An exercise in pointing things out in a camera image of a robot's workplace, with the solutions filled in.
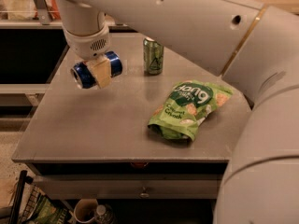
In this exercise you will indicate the green snack bag in basket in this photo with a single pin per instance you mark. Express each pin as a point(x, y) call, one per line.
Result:
point(47, 212)

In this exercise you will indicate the paper cup below table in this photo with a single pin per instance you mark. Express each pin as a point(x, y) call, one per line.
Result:
point(84, 211)

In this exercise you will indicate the green chip bag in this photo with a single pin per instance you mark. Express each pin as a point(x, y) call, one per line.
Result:
point(186, 107)

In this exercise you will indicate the blue pepsi can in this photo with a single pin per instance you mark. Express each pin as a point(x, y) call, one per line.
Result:
point(83, 76)

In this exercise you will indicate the grey table drawer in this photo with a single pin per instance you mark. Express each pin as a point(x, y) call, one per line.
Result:
point(65, 187)

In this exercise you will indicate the black wire basket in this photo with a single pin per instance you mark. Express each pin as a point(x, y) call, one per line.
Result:
point(31, 205)

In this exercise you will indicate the plastic bottle below table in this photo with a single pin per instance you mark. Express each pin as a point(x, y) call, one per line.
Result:
point(104, 215)

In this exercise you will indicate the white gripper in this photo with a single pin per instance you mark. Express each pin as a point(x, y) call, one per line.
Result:
point(88, 46)

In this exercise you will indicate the green soda can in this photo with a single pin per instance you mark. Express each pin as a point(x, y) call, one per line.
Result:
point(153, 54)

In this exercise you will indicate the orange white bag behind glass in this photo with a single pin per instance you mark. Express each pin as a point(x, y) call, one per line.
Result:
point(26, 9)

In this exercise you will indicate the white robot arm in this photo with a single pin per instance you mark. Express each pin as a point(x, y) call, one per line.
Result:
point(255, 49)

